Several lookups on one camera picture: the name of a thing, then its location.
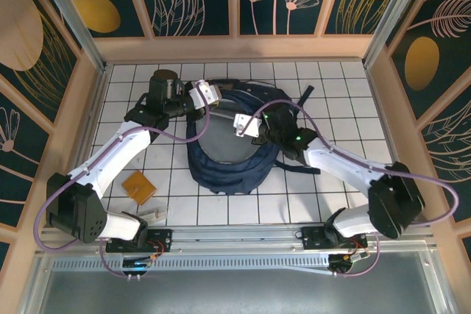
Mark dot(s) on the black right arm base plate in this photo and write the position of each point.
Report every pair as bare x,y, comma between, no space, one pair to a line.
312,238

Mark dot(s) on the grey metal shelf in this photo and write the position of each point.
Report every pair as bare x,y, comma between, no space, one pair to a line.
235,292

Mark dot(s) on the navy blue student backpack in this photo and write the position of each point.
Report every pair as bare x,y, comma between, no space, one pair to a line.
228,178

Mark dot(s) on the aluminium corner post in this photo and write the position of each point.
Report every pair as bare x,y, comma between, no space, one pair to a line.
70,16
395,16

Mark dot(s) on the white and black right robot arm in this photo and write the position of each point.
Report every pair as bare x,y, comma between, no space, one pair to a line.
342,163

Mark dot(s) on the orange sticky note pad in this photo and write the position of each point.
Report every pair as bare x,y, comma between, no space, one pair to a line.
139,187

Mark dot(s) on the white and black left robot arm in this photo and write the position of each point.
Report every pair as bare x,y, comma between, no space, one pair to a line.
110,159

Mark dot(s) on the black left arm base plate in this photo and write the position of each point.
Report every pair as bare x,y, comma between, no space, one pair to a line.
162,240

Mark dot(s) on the aluminium mounting rail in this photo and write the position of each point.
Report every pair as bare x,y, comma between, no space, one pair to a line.
235,235

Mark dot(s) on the clear plastic pen case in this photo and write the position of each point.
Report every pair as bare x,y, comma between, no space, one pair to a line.
154,214

